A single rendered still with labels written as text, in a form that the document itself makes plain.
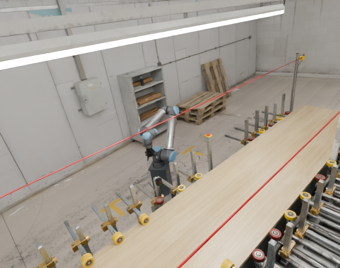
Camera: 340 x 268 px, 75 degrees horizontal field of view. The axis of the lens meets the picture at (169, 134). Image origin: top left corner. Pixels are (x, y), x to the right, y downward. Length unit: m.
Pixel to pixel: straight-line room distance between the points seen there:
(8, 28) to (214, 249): 1.70
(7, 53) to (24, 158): 3.41
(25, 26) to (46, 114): 3.26
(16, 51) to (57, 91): 3.26
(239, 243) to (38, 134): 3.54
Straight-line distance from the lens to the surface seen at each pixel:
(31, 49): 1.10
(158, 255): 1.82
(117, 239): 1.91
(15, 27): 1.12
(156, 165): 3.10
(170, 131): 2.94
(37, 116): 4.27
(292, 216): 2.07
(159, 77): 5.15
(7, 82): 4.13
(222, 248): 1.81
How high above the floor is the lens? 2.37
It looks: 27 degrees down
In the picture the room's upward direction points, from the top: 9 degrees counter-clockwise
